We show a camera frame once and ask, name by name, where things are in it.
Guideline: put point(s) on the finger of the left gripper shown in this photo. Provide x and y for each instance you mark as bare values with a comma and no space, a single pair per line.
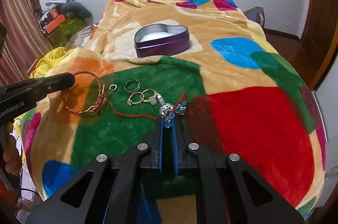
37,89

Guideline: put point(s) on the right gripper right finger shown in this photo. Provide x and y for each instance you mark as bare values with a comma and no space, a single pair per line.
228,189

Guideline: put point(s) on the person's left hand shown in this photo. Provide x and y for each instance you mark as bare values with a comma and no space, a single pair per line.
10,153

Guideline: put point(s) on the yellow cartoon bedsheet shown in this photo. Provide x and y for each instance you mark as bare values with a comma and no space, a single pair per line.
49,61

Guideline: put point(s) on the green patterned cloth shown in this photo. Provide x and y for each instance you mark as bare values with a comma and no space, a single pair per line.
65,31

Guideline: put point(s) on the striped brown curtain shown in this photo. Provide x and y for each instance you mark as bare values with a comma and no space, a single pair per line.
24,42

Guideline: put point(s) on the striped pillow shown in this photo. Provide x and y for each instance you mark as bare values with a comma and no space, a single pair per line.
80,38

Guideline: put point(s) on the orange box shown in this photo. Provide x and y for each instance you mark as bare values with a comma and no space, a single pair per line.
55,23

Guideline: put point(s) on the colourful plush blanket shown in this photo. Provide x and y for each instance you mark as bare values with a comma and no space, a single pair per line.
241,96

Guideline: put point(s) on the pile of clothes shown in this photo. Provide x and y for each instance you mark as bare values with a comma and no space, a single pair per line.
68,8

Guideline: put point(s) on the purple heart tin box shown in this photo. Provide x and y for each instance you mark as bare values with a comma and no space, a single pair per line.
161,39

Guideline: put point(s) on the grey purple bag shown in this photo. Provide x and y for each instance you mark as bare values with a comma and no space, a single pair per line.
257,15

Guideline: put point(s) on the brown wooden door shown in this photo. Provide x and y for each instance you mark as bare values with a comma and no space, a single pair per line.
319,39

